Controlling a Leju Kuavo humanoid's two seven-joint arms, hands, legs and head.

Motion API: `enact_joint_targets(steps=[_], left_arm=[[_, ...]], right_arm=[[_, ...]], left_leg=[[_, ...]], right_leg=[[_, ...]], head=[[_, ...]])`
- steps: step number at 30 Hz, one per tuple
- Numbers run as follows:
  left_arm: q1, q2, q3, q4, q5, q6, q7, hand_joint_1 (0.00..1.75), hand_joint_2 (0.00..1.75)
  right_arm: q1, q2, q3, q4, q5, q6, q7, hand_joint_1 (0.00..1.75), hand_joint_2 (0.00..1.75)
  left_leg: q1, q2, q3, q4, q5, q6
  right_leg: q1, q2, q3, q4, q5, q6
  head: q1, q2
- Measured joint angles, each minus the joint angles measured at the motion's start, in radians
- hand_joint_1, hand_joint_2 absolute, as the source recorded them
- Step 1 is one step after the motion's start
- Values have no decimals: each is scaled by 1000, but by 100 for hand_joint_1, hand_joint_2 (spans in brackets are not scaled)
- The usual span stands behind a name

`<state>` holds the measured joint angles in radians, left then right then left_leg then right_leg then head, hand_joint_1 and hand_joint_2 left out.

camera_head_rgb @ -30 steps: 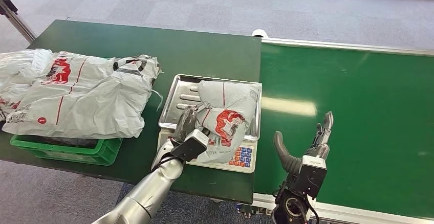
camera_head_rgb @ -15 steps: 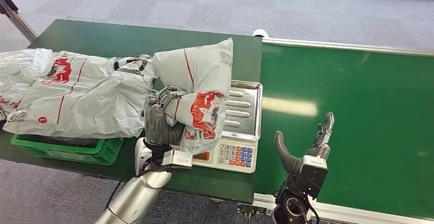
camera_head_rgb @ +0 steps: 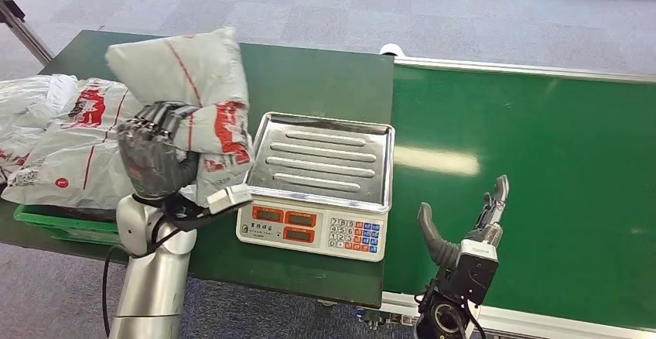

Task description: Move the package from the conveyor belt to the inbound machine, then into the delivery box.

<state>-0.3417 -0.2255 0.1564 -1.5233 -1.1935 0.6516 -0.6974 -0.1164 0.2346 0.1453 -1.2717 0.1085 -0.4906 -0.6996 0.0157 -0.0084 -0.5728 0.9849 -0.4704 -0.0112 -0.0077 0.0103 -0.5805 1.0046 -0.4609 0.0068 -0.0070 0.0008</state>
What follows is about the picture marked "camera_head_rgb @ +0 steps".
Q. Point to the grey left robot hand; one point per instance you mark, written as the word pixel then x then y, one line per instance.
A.
pixel 151 165

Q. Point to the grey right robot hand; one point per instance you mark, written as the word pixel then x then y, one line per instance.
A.
pixel 435 244

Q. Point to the small grey red-print package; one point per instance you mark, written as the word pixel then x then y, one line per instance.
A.
pixel 205 70

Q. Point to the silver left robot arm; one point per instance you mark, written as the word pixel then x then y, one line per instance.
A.
pixel 154 280

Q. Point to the large grey red-print package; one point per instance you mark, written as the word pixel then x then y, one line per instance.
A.
pixel 66 162

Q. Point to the conveyor control electronics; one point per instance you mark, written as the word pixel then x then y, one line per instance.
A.
pixel 384 318

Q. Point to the green conveyor belt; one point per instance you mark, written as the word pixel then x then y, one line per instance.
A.
pixel 564 172

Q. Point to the green plastic crate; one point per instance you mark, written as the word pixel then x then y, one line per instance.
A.
pixel 66 226

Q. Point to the white electronic weighing scale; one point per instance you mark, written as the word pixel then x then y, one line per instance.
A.
pixel 312 224

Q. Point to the metal stand leg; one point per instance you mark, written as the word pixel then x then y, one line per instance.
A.
pixel 28 31

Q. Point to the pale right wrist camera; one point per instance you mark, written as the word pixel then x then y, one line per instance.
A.
pixel 474 270

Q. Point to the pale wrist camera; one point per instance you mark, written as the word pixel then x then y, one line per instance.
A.
pixel 228 198
pixel 474 270

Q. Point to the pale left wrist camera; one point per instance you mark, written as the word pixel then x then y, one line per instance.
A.
pixel 228 198

